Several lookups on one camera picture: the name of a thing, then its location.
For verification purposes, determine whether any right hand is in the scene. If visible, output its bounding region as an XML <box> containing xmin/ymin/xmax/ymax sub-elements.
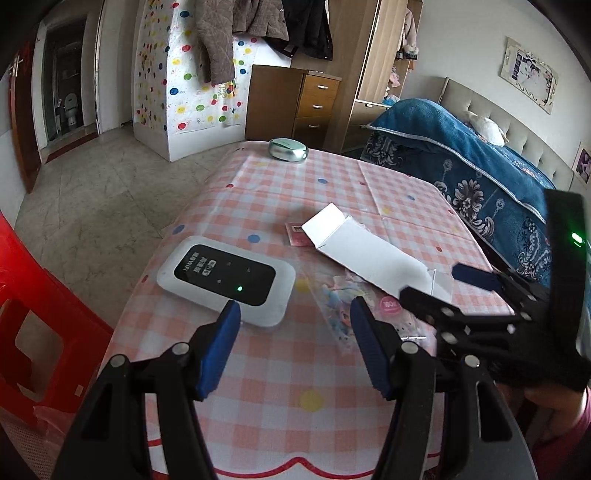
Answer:
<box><xmin>525</xmin><ymin>384</ymin><xmax>590</xmax><ymax>457</ymax></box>

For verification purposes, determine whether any clear sticker packet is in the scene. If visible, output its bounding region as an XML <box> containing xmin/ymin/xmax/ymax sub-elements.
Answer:
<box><xmin>299</xmin><ymin>262</ymin><xmax>438</xmax><ymax>356</ymax></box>

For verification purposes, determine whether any white mobile wifi router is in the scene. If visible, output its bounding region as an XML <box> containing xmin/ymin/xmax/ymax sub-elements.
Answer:
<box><xmin>156</xmin><ymin>236</ymin><xmax>296</xmax><ymax>328</ymax></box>

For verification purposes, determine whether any blue floral bed blanket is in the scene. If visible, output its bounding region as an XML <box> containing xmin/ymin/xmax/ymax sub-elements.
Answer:
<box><xmin>361</xmin><ymin>99</ymin><xmax>558</xmax><ymax>286</ymax></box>

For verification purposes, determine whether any white cardboard box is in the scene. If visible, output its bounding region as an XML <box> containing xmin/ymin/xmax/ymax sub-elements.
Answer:
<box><xmin>301</xmin><ymin>203</ymin><xmax>454</xmax><ymax>303</ymax></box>

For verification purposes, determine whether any pink checkered tablecloth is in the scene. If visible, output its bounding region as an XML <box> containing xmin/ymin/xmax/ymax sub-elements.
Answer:
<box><xmin>108</xmin><ymin>142</ymin><xmax>490</xmax><ymax>479</ymax></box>

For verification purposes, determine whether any small pink card packet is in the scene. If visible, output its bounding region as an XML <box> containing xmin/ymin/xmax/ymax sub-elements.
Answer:
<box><xmin>284</xmin><ymin>222</ymin><xmax>315</xmax><ymax>248</ymax></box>

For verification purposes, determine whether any white pillow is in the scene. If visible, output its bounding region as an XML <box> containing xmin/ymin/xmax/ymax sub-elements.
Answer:
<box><xmin>467</xmin><ymin>111</ymin><xmax>509</xmax><ymax>147</ymax></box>

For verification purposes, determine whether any green round tin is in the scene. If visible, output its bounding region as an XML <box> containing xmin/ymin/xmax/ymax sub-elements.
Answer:
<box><xmin>269</xmin><ymin>138</ymin><xmax>308</xmax><ymax>163</ymax></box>

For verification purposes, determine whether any red plastic stool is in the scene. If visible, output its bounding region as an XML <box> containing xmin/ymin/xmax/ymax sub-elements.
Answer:
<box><xmin>1</xmin><ymin>218</ymin><xmax>113</xmax><ymax>429</ymax></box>

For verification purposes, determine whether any white polka dot cabinet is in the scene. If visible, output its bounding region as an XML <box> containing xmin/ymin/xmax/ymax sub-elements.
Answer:
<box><xmin>132</xmin><ymin>1</ymin><xmax>290</xmax><ymax>162</ymax></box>

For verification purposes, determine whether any wooden drawer cabinet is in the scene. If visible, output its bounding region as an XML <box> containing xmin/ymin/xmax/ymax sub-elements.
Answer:
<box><xmin>245</xmin><ymin>65</ymin><xmax>341</xmax><ymax>150</ymax></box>

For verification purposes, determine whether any tall wooden wardrobe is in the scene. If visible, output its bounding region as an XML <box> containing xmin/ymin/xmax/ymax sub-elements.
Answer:
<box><xmin>291</xmin><ymin>1</ymin><xmax>424</xmax><ymax>153</ymax></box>

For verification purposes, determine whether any white toilet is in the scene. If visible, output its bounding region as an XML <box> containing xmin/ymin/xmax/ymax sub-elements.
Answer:
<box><xmin>63</xmin><ymin>93</ymin><xmax>78</xmax><ymax>129</ymax></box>

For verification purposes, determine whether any black jacket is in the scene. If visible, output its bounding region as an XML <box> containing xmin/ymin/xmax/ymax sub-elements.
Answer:
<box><xmin>264</xmin><ymin>0</ymin><xmax>334</xmax><ymax>61</ymax></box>

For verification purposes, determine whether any brown quilted jacket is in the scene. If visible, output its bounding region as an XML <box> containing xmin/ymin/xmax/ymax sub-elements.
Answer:
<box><xmin>194</xmin><ymin>0</ymin><xmax>288</xmax><ymax>85</ymax></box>

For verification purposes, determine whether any brown wooden door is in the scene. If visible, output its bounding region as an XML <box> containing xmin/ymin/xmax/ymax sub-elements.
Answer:
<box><xmin>8</xmin><ymin>41</ymin><xmax>42</xmax><ymax>193</ymax></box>

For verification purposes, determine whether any framed wall picture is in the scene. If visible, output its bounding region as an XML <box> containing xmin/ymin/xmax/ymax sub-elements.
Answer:
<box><xmin>499</xmin><ymin>38</ymin><xmax>559</xmax><ymax>115</ymax></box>

